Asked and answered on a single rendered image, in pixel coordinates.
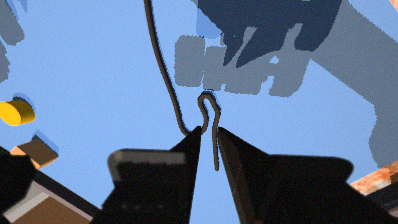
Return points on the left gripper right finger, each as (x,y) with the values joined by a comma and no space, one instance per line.
(254,175)

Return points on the brown wooden block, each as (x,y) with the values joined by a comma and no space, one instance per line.
(39,153)

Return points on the dark brown rope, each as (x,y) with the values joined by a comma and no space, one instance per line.
(200,99)

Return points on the orange disc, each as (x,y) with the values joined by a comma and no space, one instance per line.
(16,112)

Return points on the blue mat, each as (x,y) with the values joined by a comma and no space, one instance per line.
(299,77)

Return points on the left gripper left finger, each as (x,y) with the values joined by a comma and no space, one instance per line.
(174,166)

